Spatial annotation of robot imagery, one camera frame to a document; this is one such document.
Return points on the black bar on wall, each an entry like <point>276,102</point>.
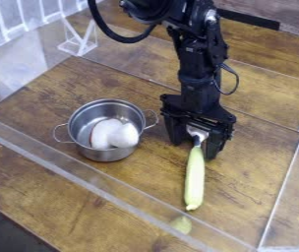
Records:
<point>250,20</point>

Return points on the small steel pot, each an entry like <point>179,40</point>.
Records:
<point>75,132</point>

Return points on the clear acrylic enclosure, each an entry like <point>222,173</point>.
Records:
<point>87,206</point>

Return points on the white mushroom toy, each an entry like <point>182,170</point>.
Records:
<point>113,134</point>

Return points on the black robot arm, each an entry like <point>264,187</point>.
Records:
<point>193,25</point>

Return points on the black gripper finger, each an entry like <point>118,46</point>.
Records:
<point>220,135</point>
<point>177,128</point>

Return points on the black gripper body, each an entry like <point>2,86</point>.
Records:
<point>198,105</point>

